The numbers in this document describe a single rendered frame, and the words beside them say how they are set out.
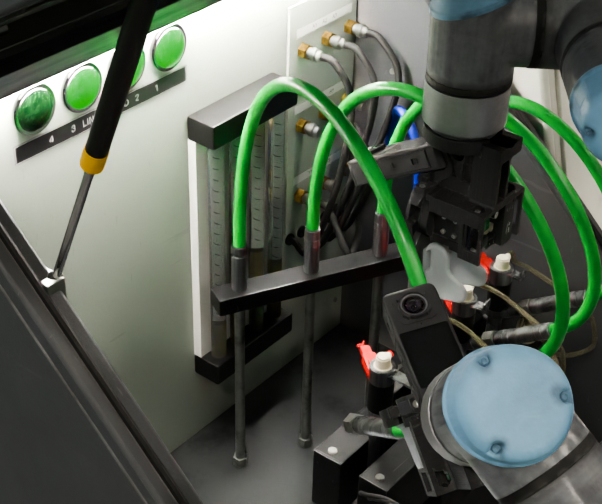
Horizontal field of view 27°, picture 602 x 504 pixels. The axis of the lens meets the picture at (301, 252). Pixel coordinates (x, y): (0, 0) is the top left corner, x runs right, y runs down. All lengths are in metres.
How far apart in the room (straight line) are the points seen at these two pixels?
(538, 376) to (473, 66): 0.36
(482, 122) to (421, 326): 0.20
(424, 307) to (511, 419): 0.24
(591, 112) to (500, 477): 0.28
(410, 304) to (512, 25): 0.24
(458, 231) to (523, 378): 0.39
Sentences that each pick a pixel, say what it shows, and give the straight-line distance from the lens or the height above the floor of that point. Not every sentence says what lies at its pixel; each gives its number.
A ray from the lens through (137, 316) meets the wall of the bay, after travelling 1.43.
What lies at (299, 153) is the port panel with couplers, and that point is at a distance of 1.56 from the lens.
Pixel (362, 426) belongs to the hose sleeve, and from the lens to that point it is 1.21.
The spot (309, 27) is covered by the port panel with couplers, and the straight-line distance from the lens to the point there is 1.49.
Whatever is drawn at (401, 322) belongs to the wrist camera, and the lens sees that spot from 0.99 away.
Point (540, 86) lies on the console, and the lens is 1.51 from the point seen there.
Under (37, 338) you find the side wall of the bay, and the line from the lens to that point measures 1.08.
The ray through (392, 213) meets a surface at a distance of 1.05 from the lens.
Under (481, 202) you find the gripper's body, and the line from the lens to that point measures 1.13.
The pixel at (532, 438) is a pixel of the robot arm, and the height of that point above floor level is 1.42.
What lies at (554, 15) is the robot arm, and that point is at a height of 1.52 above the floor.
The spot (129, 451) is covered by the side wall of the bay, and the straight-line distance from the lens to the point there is 1.06.
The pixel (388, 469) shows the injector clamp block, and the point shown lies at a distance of 1.38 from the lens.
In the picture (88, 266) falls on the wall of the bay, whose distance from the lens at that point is 1.34.
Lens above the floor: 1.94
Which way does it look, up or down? 34 degrees down
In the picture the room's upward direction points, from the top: 2 degrees clockwise
